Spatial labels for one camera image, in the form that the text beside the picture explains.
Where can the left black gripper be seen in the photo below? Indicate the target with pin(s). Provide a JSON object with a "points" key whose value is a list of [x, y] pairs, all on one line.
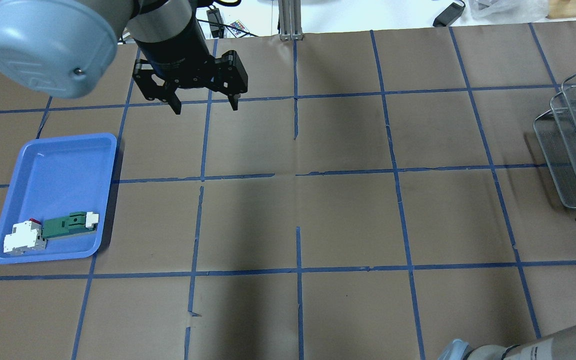
{"points": [[176, 48]]}

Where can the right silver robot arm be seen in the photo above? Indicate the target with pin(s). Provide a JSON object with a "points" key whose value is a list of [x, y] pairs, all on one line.
{"points": [[556, 346]]}

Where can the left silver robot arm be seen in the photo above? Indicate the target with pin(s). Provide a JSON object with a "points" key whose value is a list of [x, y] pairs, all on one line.
{"points": [[64, 47]]}

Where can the blue plastic tray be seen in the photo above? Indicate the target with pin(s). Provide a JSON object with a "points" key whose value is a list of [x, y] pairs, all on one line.
{"points": [[53, 177]]}

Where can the green terminal block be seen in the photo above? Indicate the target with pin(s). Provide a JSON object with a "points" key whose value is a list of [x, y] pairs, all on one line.
{"points": [[75, 223]]}

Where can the white circuit breaker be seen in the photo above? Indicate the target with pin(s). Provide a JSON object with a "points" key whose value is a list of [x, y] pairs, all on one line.
{"points": [[25, 236]]}

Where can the black power adapter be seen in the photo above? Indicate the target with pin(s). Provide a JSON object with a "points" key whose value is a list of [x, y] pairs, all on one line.
{"points": [[449, 14]]}

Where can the clear plastic bag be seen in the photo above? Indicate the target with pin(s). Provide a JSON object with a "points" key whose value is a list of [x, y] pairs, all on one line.
{"points": [[509, 11]]}

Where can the wooden board stand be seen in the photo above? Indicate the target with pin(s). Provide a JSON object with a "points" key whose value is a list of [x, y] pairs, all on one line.
{"points": [[561, 9]]}

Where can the aluminium frame post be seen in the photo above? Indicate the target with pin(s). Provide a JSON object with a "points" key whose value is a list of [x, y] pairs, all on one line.
{"points": [[290, 20]]}

